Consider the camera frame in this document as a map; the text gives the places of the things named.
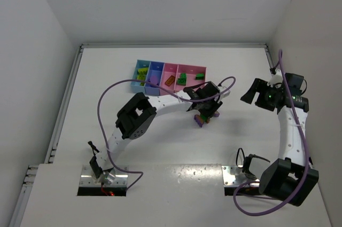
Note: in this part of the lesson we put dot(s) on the dark green square lego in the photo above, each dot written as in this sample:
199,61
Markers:
182,79

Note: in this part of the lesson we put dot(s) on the lego stack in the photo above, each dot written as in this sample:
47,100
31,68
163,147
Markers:
201,119

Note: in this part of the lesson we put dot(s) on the purple rounded lego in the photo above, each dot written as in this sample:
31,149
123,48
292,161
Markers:
154,80

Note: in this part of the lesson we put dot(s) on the orange brown lego plate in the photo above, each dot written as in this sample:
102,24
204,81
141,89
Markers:
170,81

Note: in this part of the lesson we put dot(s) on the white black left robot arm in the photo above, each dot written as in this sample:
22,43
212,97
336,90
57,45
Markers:
134,119

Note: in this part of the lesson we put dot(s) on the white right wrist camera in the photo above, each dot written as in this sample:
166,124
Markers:
276,77

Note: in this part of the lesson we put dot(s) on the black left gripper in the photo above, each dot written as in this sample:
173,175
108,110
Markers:
207,109

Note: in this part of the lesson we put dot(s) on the lime green square lego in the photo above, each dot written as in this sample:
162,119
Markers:
142,71

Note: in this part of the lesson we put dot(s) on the lime green sloped lego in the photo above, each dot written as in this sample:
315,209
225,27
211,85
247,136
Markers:
141,77

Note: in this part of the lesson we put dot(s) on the light blue bin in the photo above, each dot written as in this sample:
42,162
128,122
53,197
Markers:
135,85

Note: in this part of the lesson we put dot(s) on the small pink bin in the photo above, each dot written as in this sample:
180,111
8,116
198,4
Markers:
168,77

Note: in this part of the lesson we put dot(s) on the aluminium frame rail left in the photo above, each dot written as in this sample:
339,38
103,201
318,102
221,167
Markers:
42,139

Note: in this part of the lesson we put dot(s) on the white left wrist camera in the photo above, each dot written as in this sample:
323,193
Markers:
224,92

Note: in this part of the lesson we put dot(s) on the large pink bin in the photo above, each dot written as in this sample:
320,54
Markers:
191,72

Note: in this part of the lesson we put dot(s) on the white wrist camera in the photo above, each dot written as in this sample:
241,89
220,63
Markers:
224,92
276,77

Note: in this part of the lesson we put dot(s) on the aluminium frame rail right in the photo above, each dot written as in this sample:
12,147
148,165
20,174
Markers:
292,111

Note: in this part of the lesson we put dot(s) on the metal base plate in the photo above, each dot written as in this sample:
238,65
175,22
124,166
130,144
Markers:
112,178
233,177

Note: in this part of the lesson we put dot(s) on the aluminium frame rail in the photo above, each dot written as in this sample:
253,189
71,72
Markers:
292,111
42,139

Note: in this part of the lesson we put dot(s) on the dark green sloped lego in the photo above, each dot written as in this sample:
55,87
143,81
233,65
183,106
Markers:
200,76

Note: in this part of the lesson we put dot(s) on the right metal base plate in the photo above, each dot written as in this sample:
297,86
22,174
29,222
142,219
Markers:
233,177

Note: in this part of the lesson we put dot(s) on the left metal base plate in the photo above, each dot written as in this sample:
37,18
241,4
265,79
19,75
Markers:
112,178

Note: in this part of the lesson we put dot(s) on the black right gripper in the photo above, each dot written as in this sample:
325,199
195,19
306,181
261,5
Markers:
259,93

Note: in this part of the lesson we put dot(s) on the dark blue bin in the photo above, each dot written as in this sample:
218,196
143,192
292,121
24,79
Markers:
155,68

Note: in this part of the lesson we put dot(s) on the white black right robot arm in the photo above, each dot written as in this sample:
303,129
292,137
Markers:
280,178

